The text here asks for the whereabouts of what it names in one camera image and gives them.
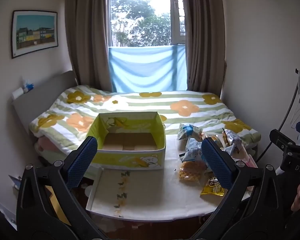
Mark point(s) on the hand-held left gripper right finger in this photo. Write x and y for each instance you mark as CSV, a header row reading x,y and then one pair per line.
x,y
217,166

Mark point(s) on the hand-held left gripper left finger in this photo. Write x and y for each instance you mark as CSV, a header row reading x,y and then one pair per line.
x,y
82,165

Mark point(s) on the white orange cake packet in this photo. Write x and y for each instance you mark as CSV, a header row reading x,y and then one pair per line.
x,y
215,137

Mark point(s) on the grey foil snack packet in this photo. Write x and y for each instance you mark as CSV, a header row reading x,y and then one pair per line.
x,y
232,140

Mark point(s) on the blue white snack packet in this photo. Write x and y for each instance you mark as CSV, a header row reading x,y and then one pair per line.
x,y
193,145
190,156
187,131

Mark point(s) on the yellow green cardboard box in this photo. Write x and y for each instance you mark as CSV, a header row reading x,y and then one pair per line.
x,y
130,160

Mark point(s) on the yellow black snack packet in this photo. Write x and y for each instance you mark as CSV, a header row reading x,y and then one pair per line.
x,y
212,188

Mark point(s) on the clear packet of yellow crackers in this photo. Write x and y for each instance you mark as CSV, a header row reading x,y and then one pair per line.
x,y
191,173

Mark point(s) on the pink snack packet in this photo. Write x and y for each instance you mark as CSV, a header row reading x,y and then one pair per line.
x,y
250,162

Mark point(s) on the pink pillow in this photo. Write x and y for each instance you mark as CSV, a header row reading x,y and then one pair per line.
x,y
48,146

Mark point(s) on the grey bed headboard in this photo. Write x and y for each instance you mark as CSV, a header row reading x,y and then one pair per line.
x,y
42,90

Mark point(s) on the floral striped blanket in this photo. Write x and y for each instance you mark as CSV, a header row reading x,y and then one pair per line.
x,y
140,102

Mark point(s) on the blue white small bottle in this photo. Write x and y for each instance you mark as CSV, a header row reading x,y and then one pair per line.
x,y
28,86

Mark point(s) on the white tissue roll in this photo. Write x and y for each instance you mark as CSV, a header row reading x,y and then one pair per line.
x,y
17,93

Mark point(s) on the light blue cloth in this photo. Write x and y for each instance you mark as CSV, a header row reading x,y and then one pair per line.
x,y
147,67

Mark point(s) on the brown curtain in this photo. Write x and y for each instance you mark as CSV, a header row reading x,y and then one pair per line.
x,y
205,37
87,37

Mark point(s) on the window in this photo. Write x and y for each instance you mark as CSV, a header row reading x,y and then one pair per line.
x,y
140,15

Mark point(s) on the framed wall picture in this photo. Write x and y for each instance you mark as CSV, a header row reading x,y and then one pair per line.
x,y
35,33

